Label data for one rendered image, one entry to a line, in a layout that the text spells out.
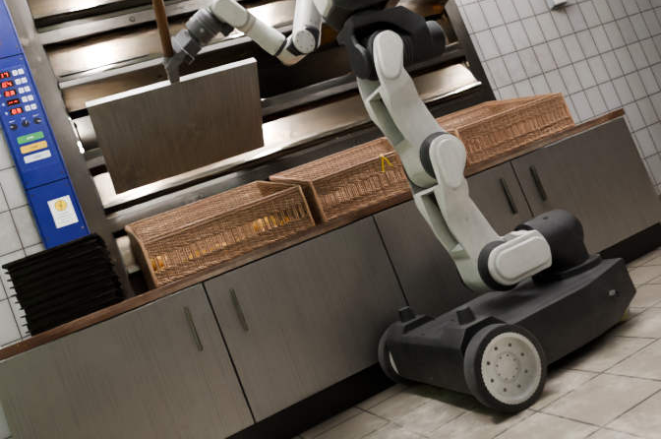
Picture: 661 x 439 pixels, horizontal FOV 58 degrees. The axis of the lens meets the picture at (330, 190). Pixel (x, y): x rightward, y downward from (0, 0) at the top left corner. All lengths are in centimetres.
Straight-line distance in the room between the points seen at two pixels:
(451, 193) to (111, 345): 105
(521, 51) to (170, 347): 225
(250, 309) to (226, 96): 71
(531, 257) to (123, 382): 120
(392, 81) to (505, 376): 82
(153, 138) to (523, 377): 132
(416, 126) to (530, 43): 167
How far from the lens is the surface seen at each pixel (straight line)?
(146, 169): 213
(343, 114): 269
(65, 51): 265
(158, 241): 193
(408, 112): 174
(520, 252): 177
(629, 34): 378
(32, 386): 189
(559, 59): 340
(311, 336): 195
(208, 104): 206
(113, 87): 250
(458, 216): 173
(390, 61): 173
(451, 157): 171
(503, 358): 152
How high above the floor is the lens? 54
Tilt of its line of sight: 4 degrees up
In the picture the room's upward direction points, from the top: 22 degrees counter-clockwise
